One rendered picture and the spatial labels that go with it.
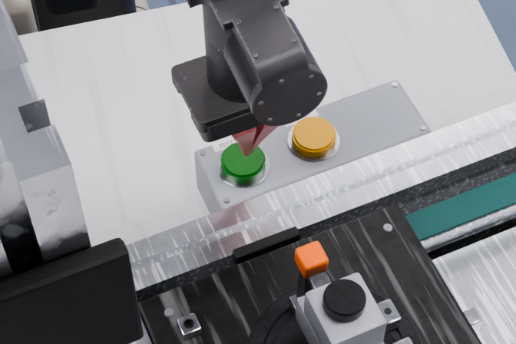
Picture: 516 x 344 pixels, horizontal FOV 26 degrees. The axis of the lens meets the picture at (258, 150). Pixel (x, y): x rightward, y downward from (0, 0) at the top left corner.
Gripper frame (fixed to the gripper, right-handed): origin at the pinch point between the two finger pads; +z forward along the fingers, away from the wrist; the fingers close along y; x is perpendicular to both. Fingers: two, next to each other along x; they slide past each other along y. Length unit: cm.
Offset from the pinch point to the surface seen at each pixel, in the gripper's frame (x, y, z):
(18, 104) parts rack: -44, -21, -65
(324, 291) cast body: -20.3, -2.6, -8.8
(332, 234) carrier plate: -9.7, 3.9, 3.2
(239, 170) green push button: -0.6, -0.9, 2.8
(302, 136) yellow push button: 0.6, 5.9, 2.7
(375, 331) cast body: -23.9, -0.3, -7.3
